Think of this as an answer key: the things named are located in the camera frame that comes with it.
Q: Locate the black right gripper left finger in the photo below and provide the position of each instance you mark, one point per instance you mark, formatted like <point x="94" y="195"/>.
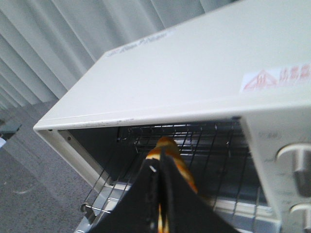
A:
<point x="137" y="212"/>

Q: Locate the white pleated curtain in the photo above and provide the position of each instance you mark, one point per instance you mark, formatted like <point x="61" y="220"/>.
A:
<point x="46" y="46"/>

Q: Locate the golden yellow bread roll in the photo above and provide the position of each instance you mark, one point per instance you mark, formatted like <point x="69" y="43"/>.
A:
<point x="172" y="150"/>

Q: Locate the white Toshiba toaster oven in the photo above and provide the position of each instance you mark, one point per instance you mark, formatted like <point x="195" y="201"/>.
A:
<point x="249" y="62"/>

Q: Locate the metal wire oven rack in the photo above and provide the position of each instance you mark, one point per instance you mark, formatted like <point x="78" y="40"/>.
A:
<point x="216" y="153"/>

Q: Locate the oven control knob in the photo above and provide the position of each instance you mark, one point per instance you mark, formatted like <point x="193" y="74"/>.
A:
<point x="300" y="153"/>
<point x="305" y="210"/>

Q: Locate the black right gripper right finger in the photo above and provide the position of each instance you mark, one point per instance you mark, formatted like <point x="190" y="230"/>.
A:
<point x="182" y="209"/>

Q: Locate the lower oven control knob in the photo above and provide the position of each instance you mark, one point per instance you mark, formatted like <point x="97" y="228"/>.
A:
<point x="305" y="210"/>

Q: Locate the upper oven control knob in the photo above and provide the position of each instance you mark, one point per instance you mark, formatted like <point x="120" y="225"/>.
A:
<point x="300" y="153"/>

